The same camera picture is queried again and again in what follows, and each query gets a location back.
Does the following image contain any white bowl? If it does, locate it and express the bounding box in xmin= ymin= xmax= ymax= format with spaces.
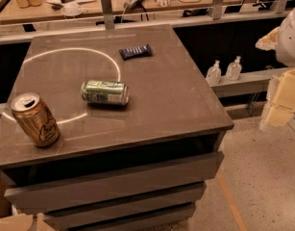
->
xmin=61 ymin=3 xmax=83 ymax=17

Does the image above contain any green soda can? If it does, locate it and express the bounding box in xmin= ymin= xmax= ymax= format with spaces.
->
xmin=81 ymin=80 xmax=129 ymax=106

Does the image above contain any metal railing post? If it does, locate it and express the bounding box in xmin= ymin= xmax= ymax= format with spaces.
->
xmin=101 ymin=0 xmax=114 ymax=30

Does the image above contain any grey drawer cabinet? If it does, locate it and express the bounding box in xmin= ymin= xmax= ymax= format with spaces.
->
xmin=0 ymin=25 xmax=233 ymax=231

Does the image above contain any blue snack bar wrapper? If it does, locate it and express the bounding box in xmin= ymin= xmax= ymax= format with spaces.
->
xmin=119 ymin=44 xmax=153 ymax=61

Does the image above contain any wooden background desk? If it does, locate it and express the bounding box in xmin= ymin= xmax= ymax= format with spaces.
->
xmin=0 ymin=0 xmax=241 ymax=25

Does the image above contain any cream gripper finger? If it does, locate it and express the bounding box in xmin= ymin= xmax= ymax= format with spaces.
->
xmin=259 ymin=67 xmax=295 ymax=131
xmin=256 ymin=27 xmax=279 ymax=51

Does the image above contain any orange soda can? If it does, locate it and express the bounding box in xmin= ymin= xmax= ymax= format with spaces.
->
xmin=11 ymin=92 xmax=60 ymax=147

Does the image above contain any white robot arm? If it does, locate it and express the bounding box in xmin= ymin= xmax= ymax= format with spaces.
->
xmin=256 ymin=8 xmax=295 ymax=130

